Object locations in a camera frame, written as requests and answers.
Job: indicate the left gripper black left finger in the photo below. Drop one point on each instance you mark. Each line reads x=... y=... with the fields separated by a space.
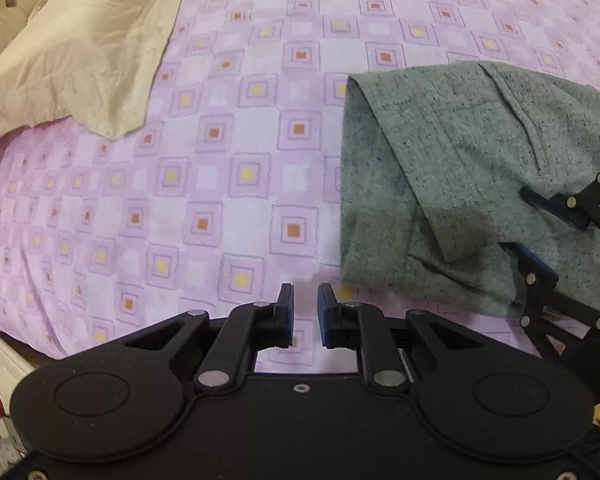
x=248 y=329

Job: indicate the grey knit pants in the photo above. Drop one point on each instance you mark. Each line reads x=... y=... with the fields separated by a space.
x=432 y=162

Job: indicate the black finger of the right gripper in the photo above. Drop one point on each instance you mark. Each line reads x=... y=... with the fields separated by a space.
x=542 y=298
x=578 y=210

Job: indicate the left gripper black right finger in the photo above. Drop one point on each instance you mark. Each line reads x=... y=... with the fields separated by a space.
x=364 y=329

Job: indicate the beige satin pillow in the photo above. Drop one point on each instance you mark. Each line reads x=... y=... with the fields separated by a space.
x=92 y=60

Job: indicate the purple patterned bed sheet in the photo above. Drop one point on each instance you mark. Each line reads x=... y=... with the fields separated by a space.
x=231 y=186

